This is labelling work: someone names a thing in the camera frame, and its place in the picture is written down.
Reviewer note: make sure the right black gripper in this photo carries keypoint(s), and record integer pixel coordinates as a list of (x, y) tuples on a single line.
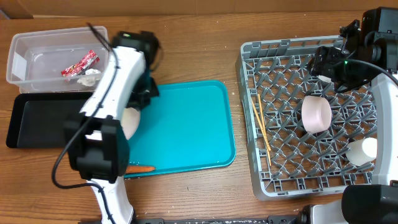
[(325, 65)]

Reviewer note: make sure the white round plate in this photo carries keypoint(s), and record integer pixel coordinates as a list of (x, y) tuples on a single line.
[(130, 121)]

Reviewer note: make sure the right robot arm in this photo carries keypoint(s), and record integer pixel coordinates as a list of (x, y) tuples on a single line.
[(368, 56)]

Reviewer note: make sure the teal serving tray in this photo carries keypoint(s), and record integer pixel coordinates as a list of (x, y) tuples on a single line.
[(187, 127)]

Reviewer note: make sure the wooden chopstick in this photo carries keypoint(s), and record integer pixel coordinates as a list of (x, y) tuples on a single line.
[(259, 124), (263, 123)]

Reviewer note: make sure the white napkin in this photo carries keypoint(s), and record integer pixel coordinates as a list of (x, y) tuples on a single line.
[(90, 77)]

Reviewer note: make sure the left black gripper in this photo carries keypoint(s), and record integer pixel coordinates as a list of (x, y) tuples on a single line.
[(140, 104)]

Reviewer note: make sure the grey dishwasher rack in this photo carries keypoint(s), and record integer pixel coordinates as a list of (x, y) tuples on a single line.
[(302, 163)]

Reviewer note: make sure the small white cup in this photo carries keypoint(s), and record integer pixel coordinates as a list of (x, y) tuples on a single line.
[(362, 151)]

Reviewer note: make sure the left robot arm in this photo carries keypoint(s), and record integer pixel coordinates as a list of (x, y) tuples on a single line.
[(97, 146)]

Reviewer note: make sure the white bowl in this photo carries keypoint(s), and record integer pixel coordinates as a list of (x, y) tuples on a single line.
[(324, 79)]

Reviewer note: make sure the red snack wrapper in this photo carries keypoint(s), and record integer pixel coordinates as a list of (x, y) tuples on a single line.
[(85, 63)]

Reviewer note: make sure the clear plastic bin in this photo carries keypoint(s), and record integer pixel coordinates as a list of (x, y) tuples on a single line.
[(36, 59)]

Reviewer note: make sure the black plastic tray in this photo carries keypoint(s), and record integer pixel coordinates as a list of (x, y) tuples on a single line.
[(37, 118)]

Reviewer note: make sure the orange carrot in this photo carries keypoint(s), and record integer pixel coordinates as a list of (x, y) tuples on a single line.
[(139, 169)]

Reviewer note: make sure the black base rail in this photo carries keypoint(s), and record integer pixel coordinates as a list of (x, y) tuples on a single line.
[(273, 219)]

